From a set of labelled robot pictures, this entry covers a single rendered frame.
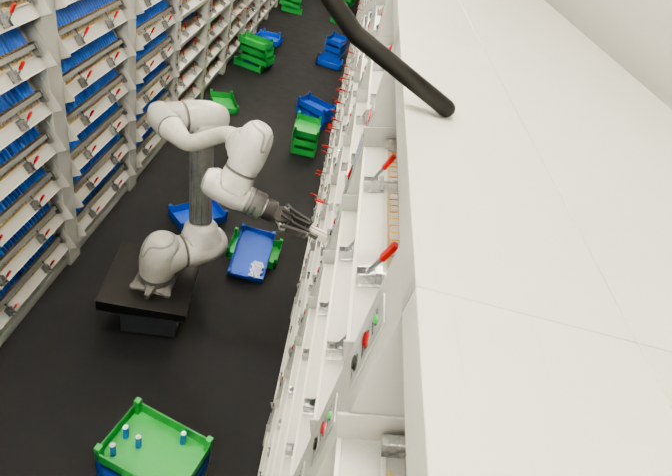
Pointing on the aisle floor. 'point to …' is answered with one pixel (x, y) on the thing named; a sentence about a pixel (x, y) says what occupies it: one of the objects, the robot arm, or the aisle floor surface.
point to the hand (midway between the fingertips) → (318, 234)
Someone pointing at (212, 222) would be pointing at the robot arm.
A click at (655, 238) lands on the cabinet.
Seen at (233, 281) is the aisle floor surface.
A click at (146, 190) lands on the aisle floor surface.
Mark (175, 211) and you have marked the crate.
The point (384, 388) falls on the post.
